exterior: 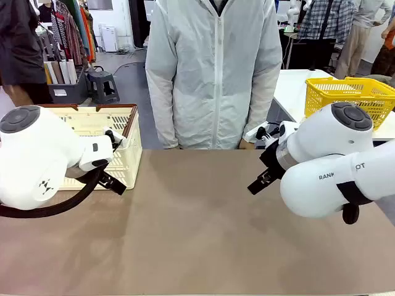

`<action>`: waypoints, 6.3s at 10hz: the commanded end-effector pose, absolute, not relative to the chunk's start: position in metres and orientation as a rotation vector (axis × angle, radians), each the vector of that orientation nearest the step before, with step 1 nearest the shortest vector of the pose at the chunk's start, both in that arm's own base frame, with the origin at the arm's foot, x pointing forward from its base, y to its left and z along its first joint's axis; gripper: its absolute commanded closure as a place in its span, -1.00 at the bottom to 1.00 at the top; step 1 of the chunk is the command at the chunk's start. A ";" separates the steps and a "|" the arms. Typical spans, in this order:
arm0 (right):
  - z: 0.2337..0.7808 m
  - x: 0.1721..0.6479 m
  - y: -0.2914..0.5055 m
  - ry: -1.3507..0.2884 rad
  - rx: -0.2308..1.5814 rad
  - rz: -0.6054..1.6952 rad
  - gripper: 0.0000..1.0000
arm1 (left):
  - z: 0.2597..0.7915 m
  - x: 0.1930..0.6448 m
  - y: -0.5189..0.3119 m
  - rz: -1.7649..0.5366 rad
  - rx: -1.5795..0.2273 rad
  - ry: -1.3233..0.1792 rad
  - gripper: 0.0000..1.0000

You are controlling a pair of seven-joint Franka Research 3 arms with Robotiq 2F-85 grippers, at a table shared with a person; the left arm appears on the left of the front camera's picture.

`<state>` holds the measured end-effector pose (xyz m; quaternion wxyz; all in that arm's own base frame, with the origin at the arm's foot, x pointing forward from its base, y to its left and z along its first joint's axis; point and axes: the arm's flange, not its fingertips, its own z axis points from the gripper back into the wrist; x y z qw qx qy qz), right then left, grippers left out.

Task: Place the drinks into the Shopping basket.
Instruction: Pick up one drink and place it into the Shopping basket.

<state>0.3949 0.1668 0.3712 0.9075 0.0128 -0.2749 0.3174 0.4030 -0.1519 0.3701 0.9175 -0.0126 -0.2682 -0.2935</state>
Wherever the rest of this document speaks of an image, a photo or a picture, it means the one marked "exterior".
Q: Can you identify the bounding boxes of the grey storage bin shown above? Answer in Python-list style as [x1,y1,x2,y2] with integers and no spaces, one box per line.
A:
[48,66,89,105]

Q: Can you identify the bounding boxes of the white air purifier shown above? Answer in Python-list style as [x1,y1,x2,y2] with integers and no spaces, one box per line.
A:
[101,26,119,52]

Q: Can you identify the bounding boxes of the person in camouflage trousers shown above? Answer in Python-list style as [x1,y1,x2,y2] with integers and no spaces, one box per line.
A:
[372,18,395,78]

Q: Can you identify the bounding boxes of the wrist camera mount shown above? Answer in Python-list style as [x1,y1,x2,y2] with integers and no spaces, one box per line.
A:
[102,126,127,152]
[246,120,299,146]

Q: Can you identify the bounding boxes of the grey plastic stool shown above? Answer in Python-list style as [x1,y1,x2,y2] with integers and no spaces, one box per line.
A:
[87,70,120,105]

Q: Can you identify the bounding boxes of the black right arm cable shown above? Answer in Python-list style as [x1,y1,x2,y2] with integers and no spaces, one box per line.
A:
[336,181,374,225]

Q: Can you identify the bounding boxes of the person in white jacket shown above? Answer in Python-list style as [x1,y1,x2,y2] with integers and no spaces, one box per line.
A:
[144,0,283,150]

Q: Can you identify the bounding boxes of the person in dark grey shirt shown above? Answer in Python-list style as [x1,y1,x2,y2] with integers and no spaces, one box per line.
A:
[0,0,47,105]

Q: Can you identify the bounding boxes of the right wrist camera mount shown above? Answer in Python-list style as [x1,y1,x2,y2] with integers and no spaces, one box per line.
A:
[246,120,299,146]

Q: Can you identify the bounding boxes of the cream basket with brown rim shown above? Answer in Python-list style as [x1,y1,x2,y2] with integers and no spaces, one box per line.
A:
[39,104,143,191]

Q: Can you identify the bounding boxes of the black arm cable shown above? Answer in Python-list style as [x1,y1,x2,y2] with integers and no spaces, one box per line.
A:
[336,181,374,225]
[0,163,109,219]

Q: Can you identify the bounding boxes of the white paper roll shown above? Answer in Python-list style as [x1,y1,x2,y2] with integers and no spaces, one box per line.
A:
[67,59,78,84]
[59,60,72,84]

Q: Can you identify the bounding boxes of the yellow plastic basket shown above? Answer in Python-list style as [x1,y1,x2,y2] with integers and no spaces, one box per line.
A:
[304,76,395,132]

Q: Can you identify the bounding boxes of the brown paper roll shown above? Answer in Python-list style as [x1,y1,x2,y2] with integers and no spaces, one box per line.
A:
[51,60,65,84]

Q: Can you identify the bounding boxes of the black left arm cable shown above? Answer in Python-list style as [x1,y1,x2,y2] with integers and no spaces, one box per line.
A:
[0,163,109,219]

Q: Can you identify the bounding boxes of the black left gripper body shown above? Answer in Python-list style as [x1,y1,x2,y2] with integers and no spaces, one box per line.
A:
[98,169,117,187]

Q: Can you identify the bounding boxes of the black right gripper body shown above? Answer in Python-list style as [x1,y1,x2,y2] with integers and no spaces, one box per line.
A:
[259,142,287,181]

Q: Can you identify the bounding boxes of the person in plaid shirt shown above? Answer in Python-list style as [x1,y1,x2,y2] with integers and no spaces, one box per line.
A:
[297,0,356,44]

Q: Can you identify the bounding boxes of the orange garment on rack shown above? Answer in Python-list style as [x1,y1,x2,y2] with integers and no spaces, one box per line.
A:
[79,6,96,62]

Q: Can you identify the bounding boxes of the person in beige trousers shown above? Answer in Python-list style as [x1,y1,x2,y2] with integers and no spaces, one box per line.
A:
[335,0,393,80]

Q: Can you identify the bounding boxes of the white side table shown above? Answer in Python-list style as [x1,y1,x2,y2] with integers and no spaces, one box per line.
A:
[273,69,395,142]

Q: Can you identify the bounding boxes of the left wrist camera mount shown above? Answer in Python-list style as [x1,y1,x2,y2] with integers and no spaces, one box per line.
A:
[102,126,127,152]

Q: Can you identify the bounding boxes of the plaid shirt on rack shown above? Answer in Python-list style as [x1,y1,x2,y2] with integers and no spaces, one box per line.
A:
[51,1,89,67]

